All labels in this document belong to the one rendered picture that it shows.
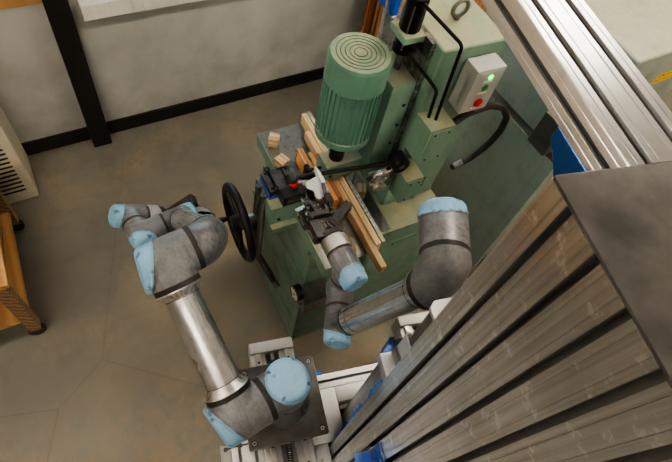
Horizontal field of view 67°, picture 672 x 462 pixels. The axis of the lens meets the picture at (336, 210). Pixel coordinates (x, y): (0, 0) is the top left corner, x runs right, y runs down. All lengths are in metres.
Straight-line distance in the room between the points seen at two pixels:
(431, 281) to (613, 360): 0.71
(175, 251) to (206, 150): 1.83
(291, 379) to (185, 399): 1.13
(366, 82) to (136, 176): 1.86
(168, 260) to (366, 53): 0.73
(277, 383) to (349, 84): 0.78
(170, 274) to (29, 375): 1.42
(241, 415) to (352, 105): 0.84
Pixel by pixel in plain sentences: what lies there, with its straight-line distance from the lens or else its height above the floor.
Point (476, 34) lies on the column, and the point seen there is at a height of 1.52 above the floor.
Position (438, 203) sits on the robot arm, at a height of 1.42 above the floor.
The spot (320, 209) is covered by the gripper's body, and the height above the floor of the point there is 1.16.
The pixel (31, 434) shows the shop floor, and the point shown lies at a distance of 2.52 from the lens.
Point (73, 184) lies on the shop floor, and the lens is 3.02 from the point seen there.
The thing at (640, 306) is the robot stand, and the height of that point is 2.03.
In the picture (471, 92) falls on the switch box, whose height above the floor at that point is 1.41.
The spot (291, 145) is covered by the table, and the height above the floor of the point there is 0.90.
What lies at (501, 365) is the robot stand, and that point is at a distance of 0.60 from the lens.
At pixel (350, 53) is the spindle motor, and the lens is 1.40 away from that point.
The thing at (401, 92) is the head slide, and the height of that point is 1.36.
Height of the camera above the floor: 2.34
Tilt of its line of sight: 55 degrees down
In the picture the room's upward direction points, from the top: 16 degrees clockwise
